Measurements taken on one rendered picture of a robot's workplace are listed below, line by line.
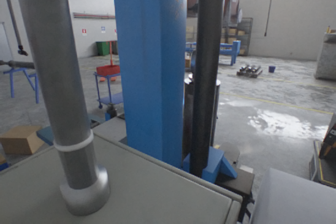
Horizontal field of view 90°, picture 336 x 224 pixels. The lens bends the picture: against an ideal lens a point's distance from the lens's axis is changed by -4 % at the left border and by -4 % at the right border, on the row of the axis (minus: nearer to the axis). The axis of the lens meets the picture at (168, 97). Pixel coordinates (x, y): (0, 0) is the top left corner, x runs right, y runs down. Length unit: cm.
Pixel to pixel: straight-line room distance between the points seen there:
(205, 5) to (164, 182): 53
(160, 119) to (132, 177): 37
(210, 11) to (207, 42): 10
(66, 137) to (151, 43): 42
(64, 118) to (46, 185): 14
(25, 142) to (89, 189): 317
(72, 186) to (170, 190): 11
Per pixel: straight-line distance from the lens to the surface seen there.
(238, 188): 97
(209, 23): 62
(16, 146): 351
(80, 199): 22
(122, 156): 30
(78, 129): 18
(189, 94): 103
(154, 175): 26
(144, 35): 57
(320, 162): 279
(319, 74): 881
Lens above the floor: 176
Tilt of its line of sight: 21 degrees down
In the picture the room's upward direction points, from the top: straight up
